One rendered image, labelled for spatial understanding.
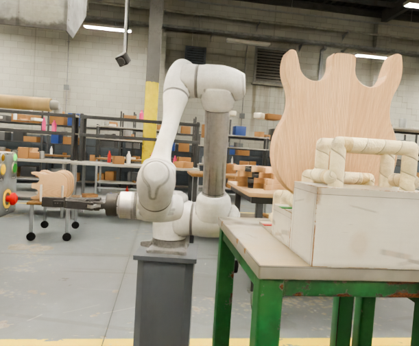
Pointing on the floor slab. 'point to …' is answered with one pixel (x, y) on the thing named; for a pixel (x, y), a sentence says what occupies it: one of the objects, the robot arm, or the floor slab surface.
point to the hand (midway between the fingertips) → (53, 202)
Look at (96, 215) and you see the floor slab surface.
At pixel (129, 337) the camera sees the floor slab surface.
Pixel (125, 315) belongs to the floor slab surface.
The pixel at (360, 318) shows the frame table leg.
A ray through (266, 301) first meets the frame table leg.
